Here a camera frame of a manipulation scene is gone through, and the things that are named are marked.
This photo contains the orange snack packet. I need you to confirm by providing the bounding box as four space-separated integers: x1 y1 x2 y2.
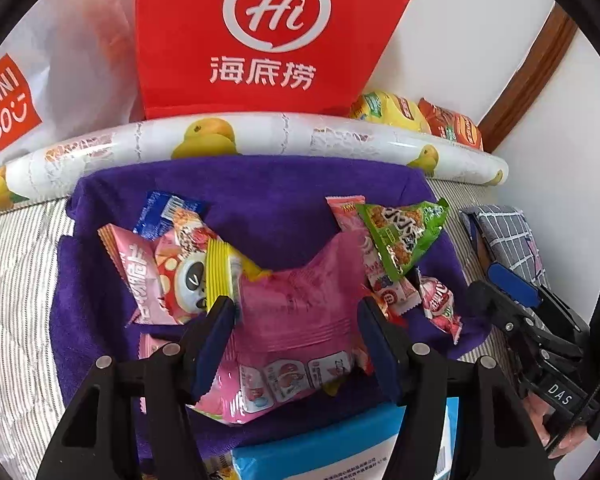
418 97 485 152

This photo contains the person's right hand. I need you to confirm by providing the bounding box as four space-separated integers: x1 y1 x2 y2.
524 391 590 462

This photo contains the pink red snack packet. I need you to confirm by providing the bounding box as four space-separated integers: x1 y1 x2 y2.
326 196 422 319

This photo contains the yellow snack packet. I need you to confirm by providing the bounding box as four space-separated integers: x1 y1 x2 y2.
350 91 432 136

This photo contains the lemon print rolled mat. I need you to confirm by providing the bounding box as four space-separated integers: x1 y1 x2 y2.
0 114 510 217

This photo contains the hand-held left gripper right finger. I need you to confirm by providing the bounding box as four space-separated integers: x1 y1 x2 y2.
357 296 563 480

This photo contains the brown wooden door frame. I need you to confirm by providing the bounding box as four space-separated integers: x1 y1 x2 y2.
477 2 579 154

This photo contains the purple towel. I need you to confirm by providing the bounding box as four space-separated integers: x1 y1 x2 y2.
50 155 492 467

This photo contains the red paper bag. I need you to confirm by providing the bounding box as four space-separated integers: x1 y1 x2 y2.
135 0 433 122

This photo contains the blue tissue pack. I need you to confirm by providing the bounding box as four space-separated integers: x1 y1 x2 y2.
230 397 461 480

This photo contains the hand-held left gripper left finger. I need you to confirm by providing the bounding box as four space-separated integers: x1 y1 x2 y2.
36 296 236 480

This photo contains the small yellow packet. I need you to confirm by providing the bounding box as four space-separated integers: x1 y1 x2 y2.
206 452 237 480

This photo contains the pink yellow-edged snack packet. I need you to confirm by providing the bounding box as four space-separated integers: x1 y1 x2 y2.
187 234 381 427

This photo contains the striped bed sheet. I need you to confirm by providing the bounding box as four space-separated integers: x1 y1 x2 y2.
0 175 531 469

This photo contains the grey checked folded cloth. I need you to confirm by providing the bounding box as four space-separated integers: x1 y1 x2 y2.
460 204 549 312

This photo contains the green snack packet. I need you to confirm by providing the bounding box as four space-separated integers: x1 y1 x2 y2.
356 199 451 282

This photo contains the small blue candy packet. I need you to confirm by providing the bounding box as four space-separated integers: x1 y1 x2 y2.
132 191 209 242

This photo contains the pink white lettered packet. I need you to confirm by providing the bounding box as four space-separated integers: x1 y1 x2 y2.
97 224 182 329

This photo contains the red white printed snack packet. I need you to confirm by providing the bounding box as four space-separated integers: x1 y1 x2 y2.
154 207 232 327

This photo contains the white plastic bag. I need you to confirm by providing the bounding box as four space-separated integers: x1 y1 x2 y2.
0 0 147 172

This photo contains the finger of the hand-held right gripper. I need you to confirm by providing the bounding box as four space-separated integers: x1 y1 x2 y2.
485 261 592 342
467 280 552 362

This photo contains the small pink white packet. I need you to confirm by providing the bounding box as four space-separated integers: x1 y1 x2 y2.
416 275 464 345

